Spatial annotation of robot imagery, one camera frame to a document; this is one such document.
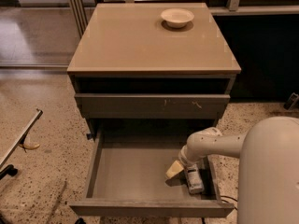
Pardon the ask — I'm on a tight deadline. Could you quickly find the grey drawer cabinet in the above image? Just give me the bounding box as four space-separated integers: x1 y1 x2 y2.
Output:
67 3 241 133

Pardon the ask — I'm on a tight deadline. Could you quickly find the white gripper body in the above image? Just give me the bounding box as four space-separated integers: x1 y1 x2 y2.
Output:
178 146 205 166

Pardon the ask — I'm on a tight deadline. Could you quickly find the metal window frame rail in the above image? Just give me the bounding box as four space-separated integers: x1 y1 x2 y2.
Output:
68 0 88 36

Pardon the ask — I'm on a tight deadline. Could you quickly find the small dark floor device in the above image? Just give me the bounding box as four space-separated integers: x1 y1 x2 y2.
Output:
283 92 299 110

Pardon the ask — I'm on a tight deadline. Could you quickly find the white ceramic bowl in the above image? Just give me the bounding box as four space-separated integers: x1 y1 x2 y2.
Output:
161 8 194 29

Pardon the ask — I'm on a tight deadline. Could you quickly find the black chair caster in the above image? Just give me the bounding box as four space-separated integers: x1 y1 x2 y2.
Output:
0 164 18 180

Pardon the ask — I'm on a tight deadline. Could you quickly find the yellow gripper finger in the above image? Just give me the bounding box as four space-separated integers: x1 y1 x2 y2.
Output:
165 160 184 179

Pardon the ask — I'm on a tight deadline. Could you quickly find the clear plastic bottle white cap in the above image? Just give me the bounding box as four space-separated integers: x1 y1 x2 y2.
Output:
184 164 205 195

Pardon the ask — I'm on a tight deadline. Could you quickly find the metal bar on left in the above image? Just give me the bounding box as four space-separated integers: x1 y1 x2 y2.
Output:
0 109 43 168

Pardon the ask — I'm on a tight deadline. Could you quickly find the banana on floor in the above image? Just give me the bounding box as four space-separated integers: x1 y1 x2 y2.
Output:
19 143 40 150

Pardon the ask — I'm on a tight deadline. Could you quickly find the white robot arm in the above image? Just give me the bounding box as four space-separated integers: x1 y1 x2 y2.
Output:
166 117 299 224

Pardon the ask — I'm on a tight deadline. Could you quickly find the black floor cable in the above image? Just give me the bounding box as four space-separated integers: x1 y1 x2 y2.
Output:
201 195 239 224

